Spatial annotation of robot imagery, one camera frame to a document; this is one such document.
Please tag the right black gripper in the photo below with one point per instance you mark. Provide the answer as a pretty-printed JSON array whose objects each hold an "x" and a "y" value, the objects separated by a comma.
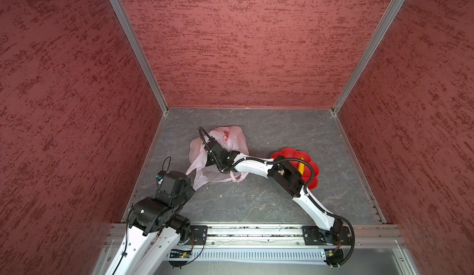
[{"x": 208, "y": 161}]

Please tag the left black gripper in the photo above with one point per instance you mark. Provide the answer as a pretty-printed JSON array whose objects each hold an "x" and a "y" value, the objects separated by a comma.
[{"x": 189, "y": 192}]

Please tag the pink plastic bag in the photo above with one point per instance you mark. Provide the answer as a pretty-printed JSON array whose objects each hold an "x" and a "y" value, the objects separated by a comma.
[{"x": 230, "y": 138}]

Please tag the yellow fake banana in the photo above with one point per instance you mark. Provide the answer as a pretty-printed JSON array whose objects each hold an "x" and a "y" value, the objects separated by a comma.
[{"x": 301, "y": 167}]

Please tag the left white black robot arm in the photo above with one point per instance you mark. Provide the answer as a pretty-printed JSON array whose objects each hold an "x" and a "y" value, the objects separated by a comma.
[{"x": 154, "y": 227}]

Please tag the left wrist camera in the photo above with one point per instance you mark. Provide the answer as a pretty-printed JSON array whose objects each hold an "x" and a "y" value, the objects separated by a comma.
[{"x": 169, "y": 189}]

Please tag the white slotted cable duct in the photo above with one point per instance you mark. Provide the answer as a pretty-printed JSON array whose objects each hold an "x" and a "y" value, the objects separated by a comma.
[{"x": 315, "y": 256}]

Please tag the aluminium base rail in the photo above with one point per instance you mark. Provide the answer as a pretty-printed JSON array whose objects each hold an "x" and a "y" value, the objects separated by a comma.
[{"x": 291, "y": 236}]

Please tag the left aluminium corner post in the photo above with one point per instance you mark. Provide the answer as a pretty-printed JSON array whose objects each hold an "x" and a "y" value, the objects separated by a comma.
[{"x": 133, "y": 40}]

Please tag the aluminium corner post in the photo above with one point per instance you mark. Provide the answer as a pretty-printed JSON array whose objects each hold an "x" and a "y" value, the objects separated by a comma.
[
  {"x": 133, "y": 40},
  {"x": 383, "y": 26}
]

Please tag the right aluminium corner post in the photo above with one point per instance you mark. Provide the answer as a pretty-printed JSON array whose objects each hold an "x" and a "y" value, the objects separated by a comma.
[{"x": 383, "y": 26}]

